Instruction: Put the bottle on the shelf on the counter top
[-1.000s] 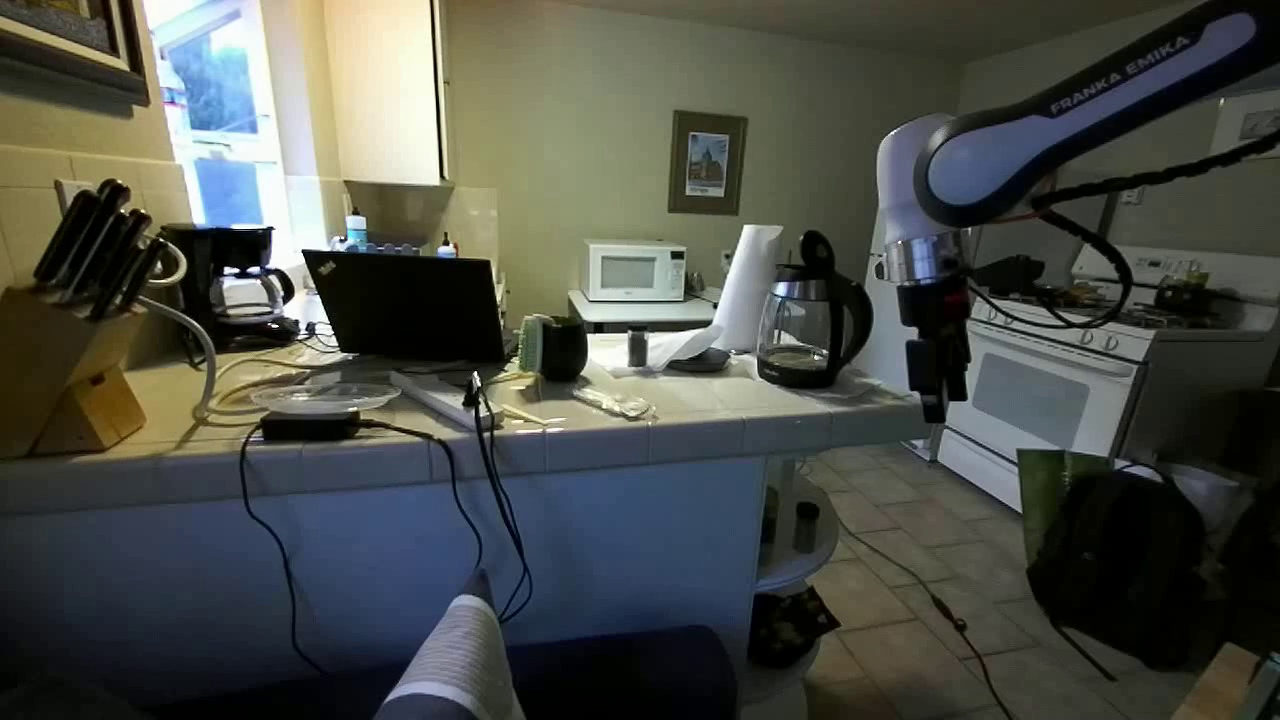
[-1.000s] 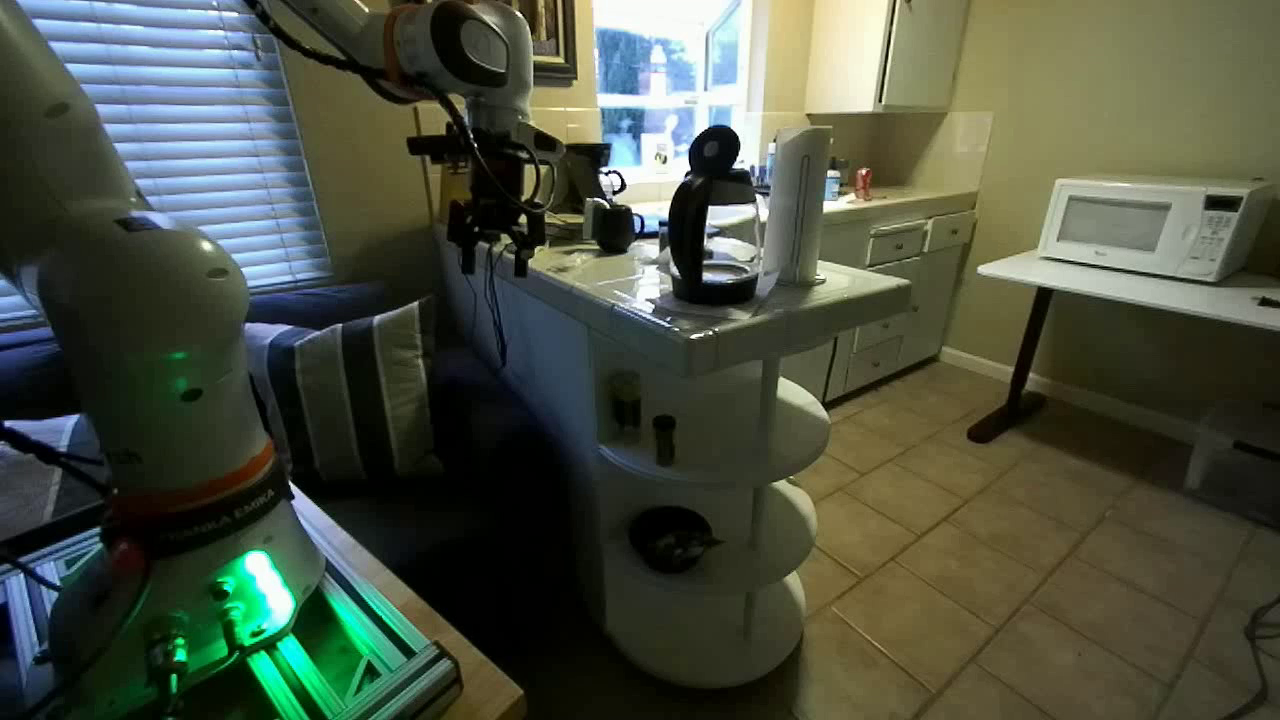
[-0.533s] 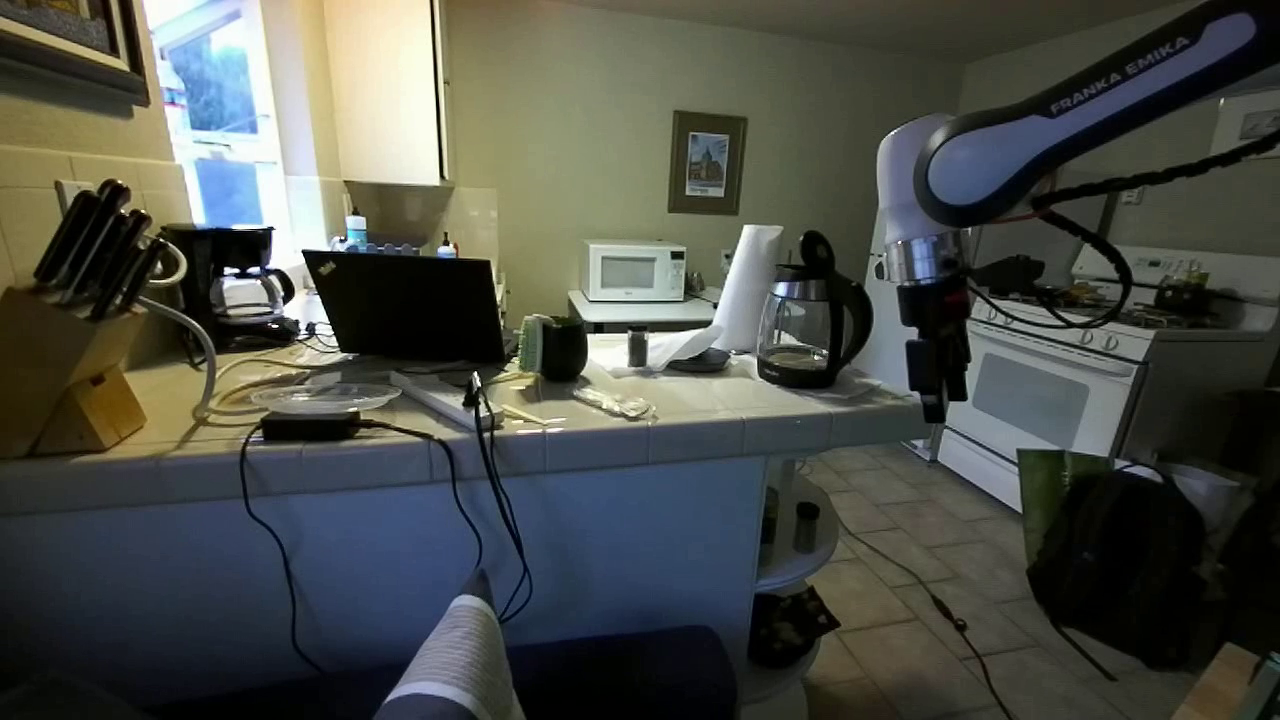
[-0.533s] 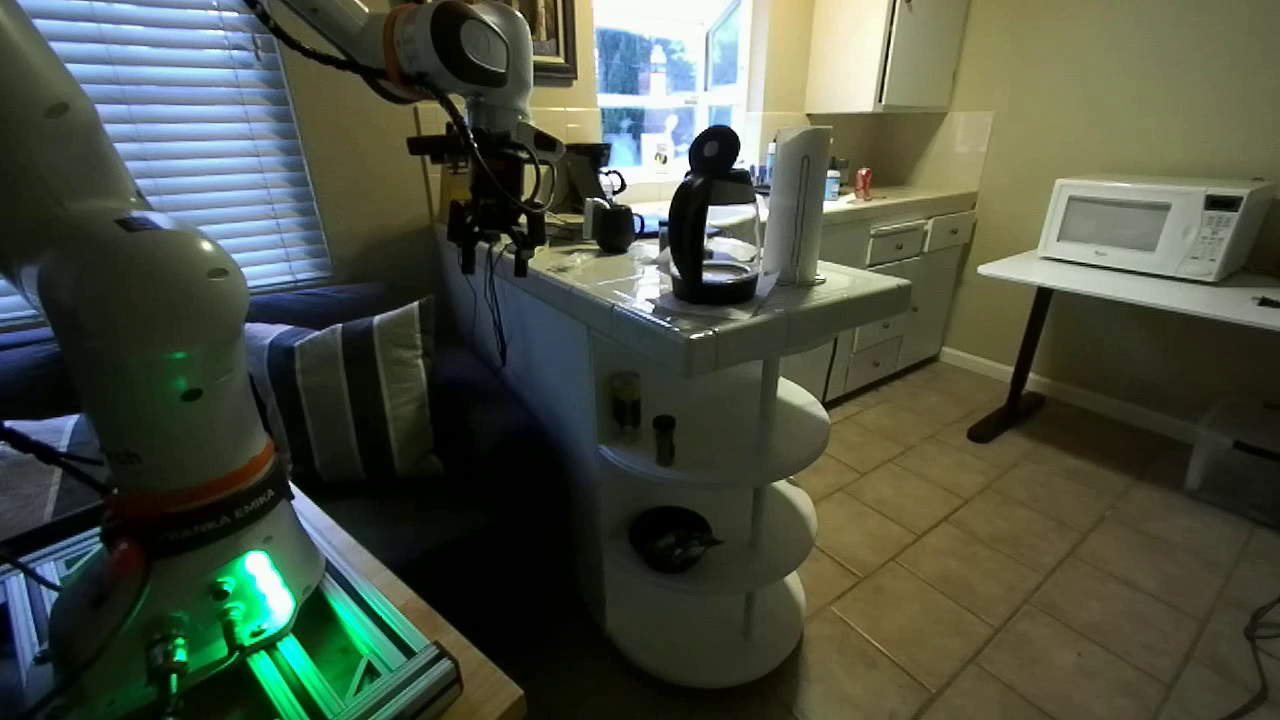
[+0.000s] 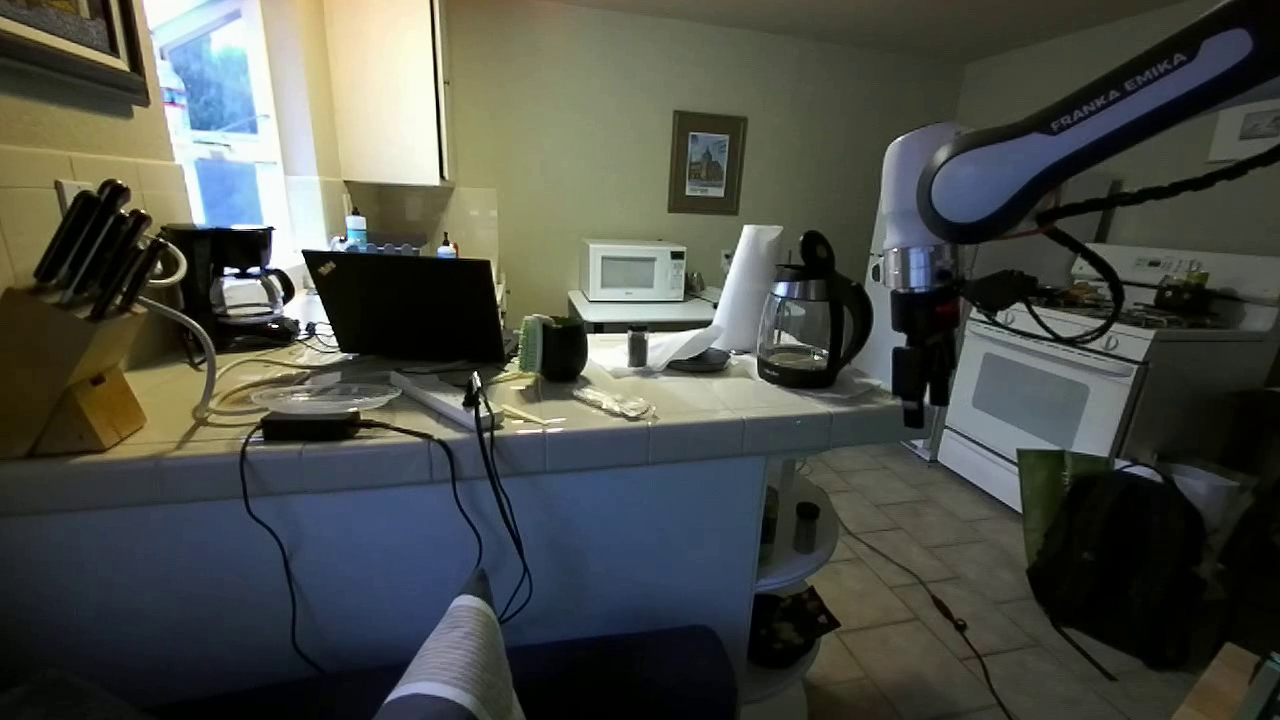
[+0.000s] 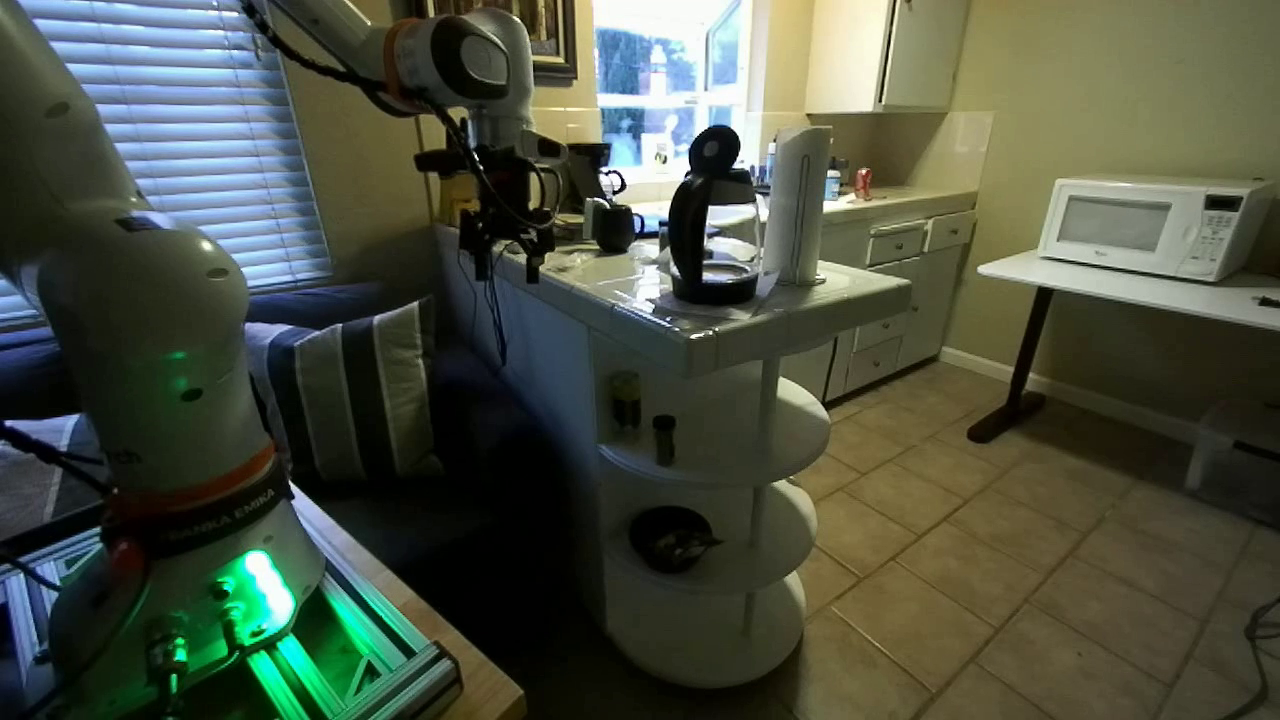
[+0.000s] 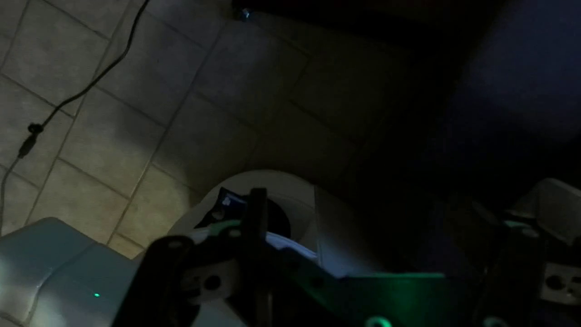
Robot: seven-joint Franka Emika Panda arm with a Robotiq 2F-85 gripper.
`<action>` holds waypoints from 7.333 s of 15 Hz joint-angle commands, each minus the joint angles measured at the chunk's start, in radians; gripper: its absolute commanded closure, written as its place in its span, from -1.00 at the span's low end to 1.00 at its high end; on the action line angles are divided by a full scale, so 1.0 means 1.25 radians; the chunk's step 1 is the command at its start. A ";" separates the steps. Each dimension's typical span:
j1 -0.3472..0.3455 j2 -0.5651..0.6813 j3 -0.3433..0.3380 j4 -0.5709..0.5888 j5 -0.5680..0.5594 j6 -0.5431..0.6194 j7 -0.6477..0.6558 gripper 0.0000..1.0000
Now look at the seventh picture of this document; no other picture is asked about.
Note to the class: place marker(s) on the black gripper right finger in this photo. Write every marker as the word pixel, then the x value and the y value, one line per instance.
pixel 514 273

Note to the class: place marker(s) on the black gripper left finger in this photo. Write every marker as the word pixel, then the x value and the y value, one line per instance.
pixel 164 266

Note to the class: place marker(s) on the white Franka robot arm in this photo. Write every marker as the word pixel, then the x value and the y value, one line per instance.
pixel 284 201

